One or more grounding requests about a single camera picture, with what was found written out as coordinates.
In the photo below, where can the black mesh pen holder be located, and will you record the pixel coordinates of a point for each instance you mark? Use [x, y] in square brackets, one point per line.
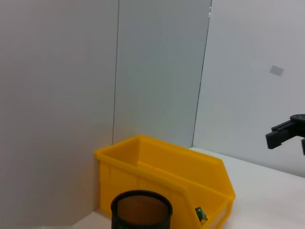
[140, 217]

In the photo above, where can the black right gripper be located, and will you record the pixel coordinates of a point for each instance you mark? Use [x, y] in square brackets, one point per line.
[299, 122]

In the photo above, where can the yellow plastic bin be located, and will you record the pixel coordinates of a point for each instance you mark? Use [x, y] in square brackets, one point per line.
[166, 167]

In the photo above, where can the green plastic wrapper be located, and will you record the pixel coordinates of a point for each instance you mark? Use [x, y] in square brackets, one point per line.
[201, 214]

